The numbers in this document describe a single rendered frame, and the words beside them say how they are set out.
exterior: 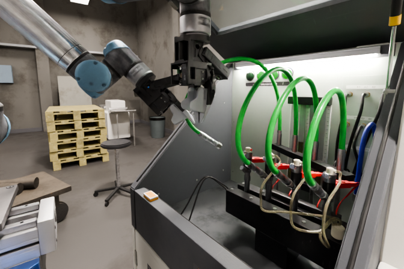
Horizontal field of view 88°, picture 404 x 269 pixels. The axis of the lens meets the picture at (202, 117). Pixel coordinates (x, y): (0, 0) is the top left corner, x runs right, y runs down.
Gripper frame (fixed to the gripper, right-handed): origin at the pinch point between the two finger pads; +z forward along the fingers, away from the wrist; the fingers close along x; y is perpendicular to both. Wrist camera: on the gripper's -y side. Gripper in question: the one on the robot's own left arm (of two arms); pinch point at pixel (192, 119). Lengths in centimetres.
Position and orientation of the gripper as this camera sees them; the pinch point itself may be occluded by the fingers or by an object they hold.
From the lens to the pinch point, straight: 68.3
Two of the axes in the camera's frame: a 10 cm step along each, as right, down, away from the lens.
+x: 1.0, -0.9, -9.9
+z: 7.0, 7.1, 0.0
